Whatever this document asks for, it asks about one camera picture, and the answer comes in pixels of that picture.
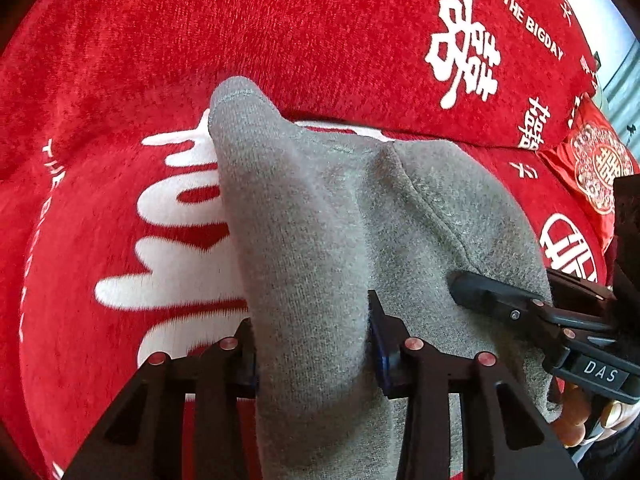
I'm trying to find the grey knit sweater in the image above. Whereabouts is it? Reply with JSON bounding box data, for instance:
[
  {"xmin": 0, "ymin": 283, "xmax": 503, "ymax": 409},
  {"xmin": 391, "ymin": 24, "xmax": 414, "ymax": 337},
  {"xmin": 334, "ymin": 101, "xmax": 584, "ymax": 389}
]
[{"xmin": 207, "ymin": 76, "xmax": 565, "ymax": 480}]

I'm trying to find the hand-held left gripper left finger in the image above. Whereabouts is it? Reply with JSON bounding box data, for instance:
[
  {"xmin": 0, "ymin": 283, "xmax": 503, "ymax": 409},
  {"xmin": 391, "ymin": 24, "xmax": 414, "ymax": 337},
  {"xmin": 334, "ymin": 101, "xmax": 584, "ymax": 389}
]
[{"xmin": 62, "ymin": 317, "xmax": 261, "ymax": 480}]

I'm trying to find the red embroidered cushion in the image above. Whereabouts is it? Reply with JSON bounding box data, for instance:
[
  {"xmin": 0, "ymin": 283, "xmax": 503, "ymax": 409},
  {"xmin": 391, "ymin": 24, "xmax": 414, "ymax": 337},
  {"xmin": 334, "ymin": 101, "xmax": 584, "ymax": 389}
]
[{"xmin": 539, "ymin": 91, "xmax": 640, "ymax": 255}]

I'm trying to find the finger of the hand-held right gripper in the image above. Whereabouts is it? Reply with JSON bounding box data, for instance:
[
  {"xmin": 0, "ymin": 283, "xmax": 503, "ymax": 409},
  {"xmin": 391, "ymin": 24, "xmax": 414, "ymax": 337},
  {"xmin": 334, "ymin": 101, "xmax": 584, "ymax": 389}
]
[
  {"xmin": 448, "ymin": 270, "xmax": 617, "ymax": 357},
  {"xmin": 546, "ymin": 268, "xmax": 616, "ymax": 307}
]

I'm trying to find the red printed blanket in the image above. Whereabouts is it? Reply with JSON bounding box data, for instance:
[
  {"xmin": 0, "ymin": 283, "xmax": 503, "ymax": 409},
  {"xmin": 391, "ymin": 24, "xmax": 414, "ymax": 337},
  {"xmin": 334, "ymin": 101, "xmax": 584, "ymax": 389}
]
[{"xmin": 0, "ymin": 0, "xmax": 613, "ymax": 480}]

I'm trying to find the person's right hand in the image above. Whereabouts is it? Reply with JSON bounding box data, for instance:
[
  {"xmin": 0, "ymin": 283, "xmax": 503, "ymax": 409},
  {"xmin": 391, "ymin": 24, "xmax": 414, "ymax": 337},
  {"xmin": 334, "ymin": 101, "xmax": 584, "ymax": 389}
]
[{"xmin": 550, "ymin": 387, "xmax": 633, "ymax": 449}]

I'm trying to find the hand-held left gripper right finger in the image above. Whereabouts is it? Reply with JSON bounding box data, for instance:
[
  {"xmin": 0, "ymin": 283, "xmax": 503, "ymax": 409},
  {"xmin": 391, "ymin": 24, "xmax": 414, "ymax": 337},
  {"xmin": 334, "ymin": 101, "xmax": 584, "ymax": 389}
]
[{"xmin": 367, "ymin": 289, "xmax": 585, "ymax": 480}]

